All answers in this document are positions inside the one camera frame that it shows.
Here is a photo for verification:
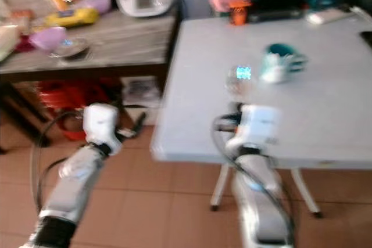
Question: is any white printed box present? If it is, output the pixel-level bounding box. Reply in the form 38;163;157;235
121;78;167;110

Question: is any clear drinking glass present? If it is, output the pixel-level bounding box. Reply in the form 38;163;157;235
226;64;254;96

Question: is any white metal table leg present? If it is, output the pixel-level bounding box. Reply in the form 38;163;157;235
291;168;324;219
210;164;234;211

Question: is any red plastic stool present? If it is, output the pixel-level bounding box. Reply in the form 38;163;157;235
37;79;95;142

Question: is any teal and white mug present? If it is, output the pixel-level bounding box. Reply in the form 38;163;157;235
260;43;308;85

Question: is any dark wooden side table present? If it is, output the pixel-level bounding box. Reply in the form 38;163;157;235
0;10;180;150

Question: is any white folding table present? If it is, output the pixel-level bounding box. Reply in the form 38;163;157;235
150;12;372;219

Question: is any clear glass dish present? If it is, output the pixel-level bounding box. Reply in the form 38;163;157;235
52;38;92;59

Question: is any orange cup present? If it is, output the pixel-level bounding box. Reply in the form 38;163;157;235
229;0;252;27

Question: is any purple plastic bowl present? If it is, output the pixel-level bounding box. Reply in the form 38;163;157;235
30;26;68;52
76;0;112;16

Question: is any yellow flat box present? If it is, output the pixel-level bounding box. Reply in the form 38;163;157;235
45;8;99;28

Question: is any dark red small item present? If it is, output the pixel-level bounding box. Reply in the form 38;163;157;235
16;34;36;52

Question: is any cream rounded container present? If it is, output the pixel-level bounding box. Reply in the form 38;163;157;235
0;24;20;62

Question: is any white flat remote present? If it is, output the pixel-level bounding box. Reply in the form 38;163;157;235
306;6;353;27

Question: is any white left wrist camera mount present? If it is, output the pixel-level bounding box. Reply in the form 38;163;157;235
83;103;122;151

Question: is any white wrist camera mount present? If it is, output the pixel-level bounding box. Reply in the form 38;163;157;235
83;103;122;151
227;104;284;150

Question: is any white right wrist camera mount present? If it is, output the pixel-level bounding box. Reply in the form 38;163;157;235
227;104;284;150

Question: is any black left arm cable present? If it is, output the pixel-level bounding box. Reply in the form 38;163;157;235
33;111;88;215

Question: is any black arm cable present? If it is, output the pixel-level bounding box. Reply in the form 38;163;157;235
33;111;88;215
212;121;298;244

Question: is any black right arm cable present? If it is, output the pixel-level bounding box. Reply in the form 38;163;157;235
212;121;298;244

